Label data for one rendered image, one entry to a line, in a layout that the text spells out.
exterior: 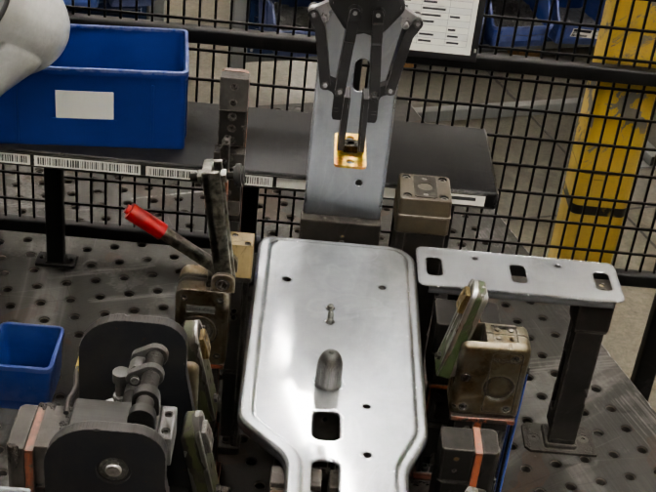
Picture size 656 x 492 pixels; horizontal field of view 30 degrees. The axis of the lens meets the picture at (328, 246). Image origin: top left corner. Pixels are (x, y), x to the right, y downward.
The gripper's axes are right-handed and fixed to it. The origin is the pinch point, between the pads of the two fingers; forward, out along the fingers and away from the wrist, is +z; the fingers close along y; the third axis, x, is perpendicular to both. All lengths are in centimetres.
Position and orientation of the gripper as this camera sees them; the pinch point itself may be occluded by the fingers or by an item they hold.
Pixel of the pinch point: (353, 119)
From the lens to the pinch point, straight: 144.6
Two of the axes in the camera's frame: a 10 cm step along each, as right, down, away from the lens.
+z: -0.9, 8.4, 5.3
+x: 0.1, -5.3, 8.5
